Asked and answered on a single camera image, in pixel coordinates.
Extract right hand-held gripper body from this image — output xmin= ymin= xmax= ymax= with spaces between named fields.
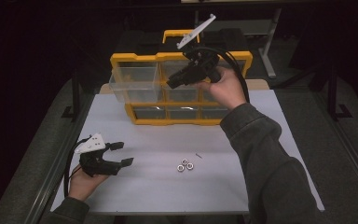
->
xmin=176 ymin=13 xmax=223 ymax=84

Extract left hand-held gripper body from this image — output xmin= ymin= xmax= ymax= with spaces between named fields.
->
xmin=74 ymin=133 xmax=123 ymax=178

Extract yellow black drawer organizer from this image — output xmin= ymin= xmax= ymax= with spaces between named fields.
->
xmin=110 ymin=28 xmax=254 ymax=126

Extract person's right hand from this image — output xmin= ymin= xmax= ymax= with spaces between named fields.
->
xmin=194 ymin=66 xmax=247 ymax=111

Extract person's left hand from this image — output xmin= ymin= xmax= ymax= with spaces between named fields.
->
xmin=67 ymin=164 xmax=110 ymax=202

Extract rows of clear drawers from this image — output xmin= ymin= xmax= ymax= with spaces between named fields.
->
xmin=130 ymin=59 xmax=247 ymax=120

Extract black metal stand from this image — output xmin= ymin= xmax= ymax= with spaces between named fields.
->
xmin=61 ymin=69 xmax=82 ymax=120
xmin=326 ymin=66 xmax=353 ymax=120

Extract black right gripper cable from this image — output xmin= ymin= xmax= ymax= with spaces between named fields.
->
xmin=185 ymin=46 xmax=252 ymax=105

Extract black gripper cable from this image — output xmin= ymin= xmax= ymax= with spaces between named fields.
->
xmin=62 ymin=135 xmax=91 ymax=198
xmin=185 ymin=46 xmax=252 ymax=105

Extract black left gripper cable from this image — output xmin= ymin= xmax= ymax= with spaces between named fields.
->
xmin=62 ymin=135 xmax=91 ymax=198

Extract aluminium frame rail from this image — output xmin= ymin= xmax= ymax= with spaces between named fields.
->
xmin=24 ymin=92 xmax=96 ymax=224
xmin=315 ymin=91 xmax=358 ymax=202

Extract white metal desk frame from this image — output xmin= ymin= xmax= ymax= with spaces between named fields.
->
xmin=195 ymin=8 xmax=282 ymax=79

